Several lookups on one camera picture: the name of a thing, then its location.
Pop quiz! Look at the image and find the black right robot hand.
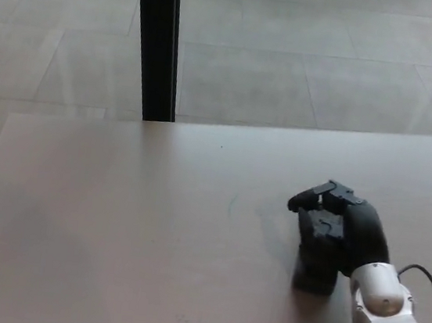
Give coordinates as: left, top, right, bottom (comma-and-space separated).
279, 174, 400, 282

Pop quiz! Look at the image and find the dark grey felt board eraser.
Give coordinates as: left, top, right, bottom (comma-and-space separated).
289, 245, 342, 297

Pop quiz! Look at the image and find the black metal window frame post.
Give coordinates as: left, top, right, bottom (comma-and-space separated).
121, 0, 191, 125

